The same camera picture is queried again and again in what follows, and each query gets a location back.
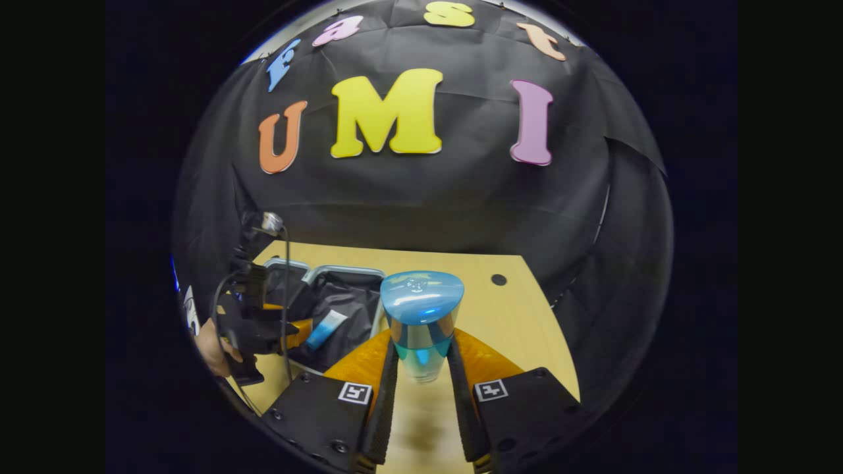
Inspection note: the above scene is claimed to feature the teal blue-capped bottle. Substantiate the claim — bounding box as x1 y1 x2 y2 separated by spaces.
380 270 465 385

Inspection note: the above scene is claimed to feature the white object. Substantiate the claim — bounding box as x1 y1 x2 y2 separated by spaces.
183 285 200 338

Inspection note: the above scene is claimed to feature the light blue suitcase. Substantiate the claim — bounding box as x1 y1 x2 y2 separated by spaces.
263 258 391 377

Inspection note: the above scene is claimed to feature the frosted blue cream tube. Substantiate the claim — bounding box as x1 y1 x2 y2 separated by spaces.
305 309 348 352

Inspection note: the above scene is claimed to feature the black cable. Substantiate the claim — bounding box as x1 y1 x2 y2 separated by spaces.
209 271 263 417
280 226 294 384

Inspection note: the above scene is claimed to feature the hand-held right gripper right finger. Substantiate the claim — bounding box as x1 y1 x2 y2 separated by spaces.
447 327 585 474

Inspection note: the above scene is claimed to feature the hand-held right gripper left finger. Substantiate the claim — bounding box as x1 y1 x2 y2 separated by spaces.
260 328 401 474

